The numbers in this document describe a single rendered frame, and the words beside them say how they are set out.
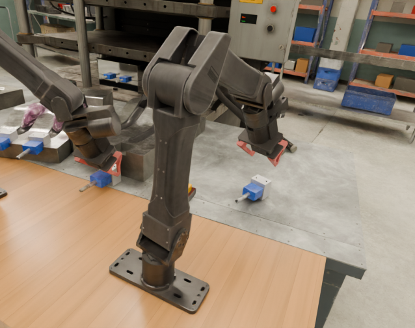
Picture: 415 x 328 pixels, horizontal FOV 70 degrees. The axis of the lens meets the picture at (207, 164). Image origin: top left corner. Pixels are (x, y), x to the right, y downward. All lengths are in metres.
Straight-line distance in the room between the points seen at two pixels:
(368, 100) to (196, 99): 4.07
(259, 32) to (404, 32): 5.85
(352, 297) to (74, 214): 1.50
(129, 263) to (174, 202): 0.21
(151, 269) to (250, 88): 0.39
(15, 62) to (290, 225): 0.74
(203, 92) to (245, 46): 1.16
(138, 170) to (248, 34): 0.94
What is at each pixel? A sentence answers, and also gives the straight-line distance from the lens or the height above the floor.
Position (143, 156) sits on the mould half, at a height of 0.89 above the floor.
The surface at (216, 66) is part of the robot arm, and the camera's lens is 0.45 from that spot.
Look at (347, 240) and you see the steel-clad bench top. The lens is 0.85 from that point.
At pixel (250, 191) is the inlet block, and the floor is 0.84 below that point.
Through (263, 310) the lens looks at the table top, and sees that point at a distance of 0.63.
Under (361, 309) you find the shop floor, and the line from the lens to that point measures 1.86.
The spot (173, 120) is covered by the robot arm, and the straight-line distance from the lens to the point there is 0.44.
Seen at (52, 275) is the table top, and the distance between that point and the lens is 0.70.
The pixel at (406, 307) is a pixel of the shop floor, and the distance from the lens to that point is 2.01.
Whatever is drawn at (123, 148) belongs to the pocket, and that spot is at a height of 0.87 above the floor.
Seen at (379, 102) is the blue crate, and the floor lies 0.39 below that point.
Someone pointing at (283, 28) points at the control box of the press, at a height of 1.22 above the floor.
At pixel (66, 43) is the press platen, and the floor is 1.02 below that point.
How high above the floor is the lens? 1.29
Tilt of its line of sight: 28 degrees down
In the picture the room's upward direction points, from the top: 6 degrees clockwise
